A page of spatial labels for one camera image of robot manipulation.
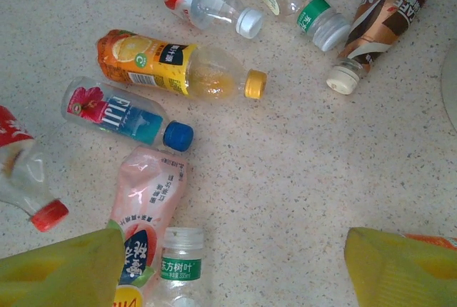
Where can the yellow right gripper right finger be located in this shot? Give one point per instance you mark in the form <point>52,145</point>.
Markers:
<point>403,275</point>

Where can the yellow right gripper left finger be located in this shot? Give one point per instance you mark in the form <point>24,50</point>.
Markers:
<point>53,275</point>

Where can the orange label juice bottle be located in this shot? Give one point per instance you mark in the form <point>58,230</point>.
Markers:
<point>435,241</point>

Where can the red label cola bottle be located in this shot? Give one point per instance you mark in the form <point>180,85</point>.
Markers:
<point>21,178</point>

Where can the small clear bottle green label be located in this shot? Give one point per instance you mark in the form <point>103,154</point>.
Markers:
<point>180,267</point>

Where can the water bottle blue cap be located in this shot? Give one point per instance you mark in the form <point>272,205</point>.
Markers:
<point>118,114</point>

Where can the orange juice bottle yellow cap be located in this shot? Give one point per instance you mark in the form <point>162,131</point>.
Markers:
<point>150,62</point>

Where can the pink peach drink bottle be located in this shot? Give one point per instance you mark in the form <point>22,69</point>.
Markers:
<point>150,196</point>

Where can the brown coffee bottle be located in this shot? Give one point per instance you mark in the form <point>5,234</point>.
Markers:
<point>389,18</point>

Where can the clear bottle green neck band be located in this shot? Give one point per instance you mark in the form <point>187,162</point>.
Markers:
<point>314,10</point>

